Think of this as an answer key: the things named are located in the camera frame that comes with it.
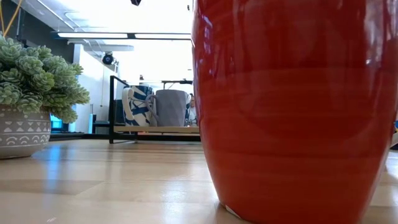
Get lavender faceted mug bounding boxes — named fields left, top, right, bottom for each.
left=145, top=89, right=191, bottom=128

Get white mug blue abstract strokes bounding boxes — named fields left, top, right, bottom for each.
left=121, top=85, right=155, bottom=128

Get red and white mug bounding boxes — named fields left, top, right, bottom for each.
left=190, top=0, right=398, bottom=224

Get black ceiling spotlight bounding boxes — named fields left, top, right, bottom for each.
left=101, top=52, right=115, bottom=66

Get long linear ceiling light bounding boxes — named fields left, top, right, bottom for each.
left=51, top=30, right=192, bottom=40

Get computer monitor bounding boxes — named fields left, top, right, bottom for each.
left=49, top=104, right=77, bottom=133

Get artificial succulent in patterned pot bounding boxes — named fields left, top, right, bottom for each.
left=0, top=32, right=91, bottom=159

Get black frame table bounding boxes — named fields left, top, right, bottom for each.
left=160, top=79, right=194, bottom=91

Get wooden shelf riser black frame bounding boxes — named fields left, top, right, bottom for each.
left=108, top=75, right=201, bottom=144

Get black aluminium table frame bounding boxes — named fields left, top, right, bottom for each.
left=49, top=133, right=201, bottom=141

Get yellow cable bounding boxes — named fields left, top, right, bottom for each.
left=0, top=0, right=23, bottom=37

